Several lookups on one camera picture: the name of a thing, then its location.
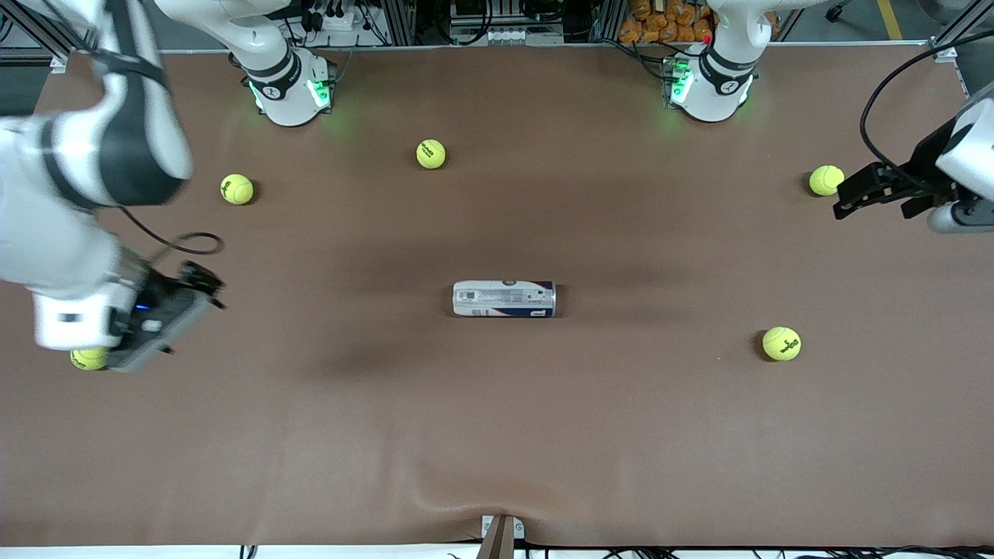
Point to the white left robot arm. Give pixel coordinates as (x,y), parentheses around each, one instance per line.
(718,97)

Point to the white power strip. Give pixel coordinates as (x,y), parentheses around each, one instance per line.
(334,19)

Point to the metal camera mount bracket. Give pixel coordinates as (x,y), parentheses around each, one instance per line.
(501,539)

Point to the orange mesh bag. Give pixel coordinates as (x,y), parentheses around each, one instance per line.
(660,23)

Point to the brown table cover mat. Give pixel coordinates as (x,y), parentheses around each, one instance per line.
(497,435)

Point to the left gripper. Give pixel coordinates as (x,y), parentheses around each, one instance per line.
(922,164)

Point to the yellow tennis ball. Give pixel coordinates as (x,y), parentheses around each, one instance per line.
(87,359)
(825,178)
(781,343)
(431,154)
(237,189)

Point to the white blue tennis ball can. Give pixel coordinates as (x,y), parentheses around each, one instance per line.
(505,299)

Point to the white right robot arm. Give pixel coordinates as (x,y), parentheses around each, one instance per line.
(54,241)

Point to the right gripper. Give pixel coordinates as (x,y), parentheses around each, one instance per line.
(165,293)

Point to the aluminium frame post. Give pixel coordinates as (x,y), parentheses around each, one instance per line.
(959,31)
(400,23)
(609,19)
(54,53)

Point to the black chair caster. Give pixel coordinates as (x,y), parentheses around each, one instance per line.
(837,9)

